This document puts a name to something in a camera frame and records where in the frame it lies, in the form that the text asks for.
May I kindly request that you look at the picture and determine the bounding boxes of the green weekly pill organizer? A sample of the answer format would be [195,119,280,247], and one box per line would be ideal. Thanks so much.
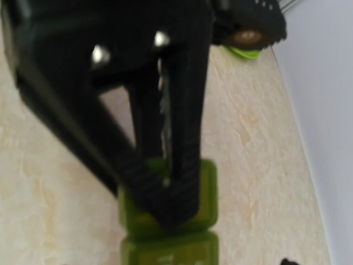
[119,159,219,264]

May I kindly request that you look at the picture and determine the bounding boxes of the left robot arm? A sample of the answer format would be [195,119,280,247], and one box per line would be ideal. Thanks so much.
[1,1,287,230]

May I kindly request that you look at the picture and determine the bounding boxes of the lime green plate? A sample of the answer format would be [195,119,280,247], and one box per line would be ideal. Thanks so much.
[227,46,261,60]

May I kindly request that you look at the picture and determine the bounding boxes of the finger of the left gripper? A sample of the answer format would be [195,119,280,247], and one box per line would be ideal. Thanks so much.
[154,0,215,226]
[0,0,177,230]

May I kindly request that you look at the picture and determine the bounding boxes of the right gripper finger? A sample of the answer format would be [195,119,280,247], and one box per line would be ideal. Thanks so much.
[280,258,299,265]

